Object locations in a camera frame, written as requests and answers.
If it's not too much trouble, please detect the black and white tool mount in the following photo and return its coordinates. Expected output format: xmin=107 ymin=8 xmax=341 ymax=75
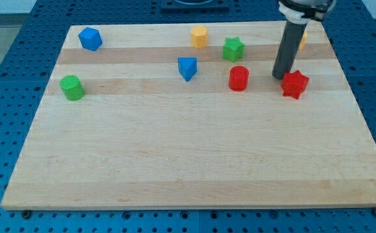
xmin=278 ymin=0 xmax=336 ymax=25

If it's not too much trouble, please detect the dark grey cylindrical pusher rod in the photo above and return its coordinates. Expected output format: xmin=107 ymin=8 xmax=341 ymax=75
xmin=272 ymin=21 xmax=307 ymax=80

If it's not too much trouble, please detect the red star block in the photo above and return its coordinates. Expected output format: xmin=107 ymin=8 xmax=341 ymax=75
xmin=281 ymin=71 xmax=310 ymax=100

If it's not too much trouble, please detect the green star block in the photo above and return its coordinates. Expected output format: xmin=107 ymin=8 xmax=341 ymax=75
xmin=222 ymin=37 xmax=245 ymax=63

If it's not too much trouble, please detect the yellow block behind rod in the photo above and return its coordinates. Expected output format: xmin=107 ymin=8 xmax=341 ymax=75
xmin=298 ymin=31 xmax=307 ymax=50

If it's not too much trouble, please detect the red cylinder block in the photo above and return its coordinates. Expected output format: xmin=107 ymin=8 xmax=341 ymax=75
xmin=228 ymin=66 xmax=249 ymax=91

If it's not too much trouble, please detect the yellow hexagon block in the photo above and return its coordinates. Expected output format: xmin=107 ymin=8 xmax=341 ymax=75
xmin=190 ymin=25 xmax=208 ymax=49

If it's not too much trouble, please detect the blue triangle block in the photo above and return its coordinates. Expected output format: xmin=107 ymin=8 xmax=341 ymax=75
xmin=178 ymin=57 xmax=197 ymax=82

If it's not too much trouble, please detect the wooden board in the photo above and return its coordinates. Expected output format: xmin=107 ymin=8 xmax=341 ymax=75
xmin=1 ymin=21 xmax=376 ymax=210

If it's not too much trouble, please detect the blue cube block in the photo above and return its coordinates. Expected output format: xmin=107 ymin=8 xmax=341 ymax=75
xmin=78 ymin=27 xmax=102 ymax=51

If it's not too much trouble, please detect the green cylinder block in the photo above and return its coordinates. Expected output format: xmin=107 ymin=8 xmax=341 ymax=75
xmin=60 ymin=75 xmax=85 ymax=101

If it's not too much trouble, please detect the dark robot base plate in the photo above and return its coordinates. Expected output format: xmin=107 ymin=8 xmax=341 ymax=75
xmin=159 ymin=0 xmax=230 ymax=11

